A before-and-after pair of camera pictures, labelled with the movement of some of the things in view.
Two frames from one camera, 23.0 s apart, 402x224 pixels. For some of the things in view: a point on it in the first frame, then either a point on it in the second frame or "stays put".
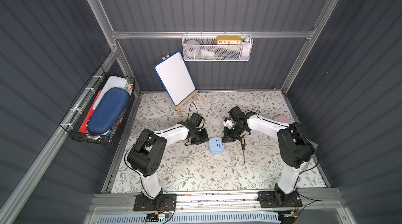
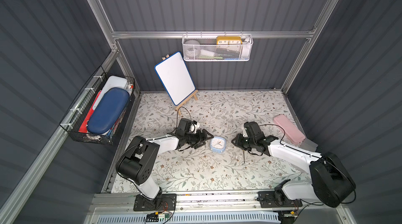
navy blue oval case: (109, 110) stays put
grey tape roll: (192, 51) stays put
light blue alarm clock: (216, 145) stays put
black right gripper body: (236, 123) to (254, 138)
